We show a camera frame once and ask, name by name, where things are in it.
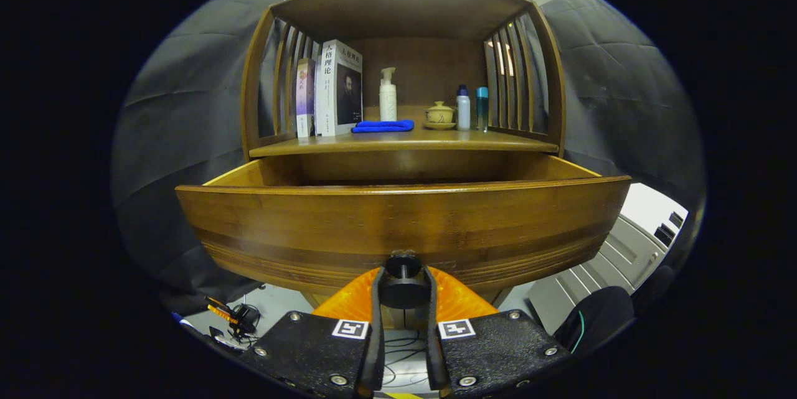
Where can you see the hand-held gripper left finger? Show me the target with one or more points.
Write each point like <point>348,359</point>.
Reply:
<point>311,349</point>

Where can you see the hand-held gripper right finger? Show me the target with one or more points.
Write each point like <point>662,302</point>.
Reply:
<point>498,349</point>

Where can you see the wooden drawer with black knob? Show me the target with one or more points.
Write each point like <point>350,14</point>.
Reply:
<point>405,225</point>

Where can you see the white side cabinet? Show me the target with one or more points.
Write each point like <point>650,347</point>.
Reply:
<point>622,249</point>

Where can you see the wooden countertop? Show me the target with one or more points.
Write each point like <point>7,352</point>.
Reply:
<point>405,140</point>

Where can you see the wooden cabinet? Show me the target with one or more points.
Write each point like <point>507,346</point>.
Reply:
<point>405,10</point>

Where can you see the orange black device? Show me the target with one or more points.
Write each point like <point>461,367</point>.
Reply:
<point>240,318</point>

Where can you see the black bag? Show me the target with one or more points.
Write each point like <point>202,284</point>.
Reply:
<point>591,318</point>

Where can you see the yellow saucer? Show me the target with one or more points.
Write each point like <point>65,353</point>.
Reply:
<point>439,126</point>

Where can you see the blue folded cloth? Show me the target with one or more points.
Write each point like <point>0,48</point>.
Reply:
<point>383,127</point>

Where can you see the white bottle with blue cap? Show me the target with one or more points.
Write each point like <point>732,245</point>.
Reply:
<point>463,112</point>

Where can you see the teal bottle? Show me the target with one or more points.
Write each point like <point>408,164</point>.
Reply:
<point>482,109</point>

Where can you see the yellow lidded teacup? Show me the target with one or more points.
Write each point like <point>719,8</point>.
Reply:
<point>440,114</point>

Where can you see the purple white book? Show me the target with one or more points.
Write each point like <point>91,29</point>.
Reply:
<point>305,97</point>

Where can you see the white pump bottle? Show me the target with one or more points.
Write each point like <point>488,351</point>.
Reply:
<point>388,103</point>

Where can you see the white book with portrait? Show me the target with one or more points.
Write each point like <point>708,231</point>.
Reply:
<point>339,88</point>

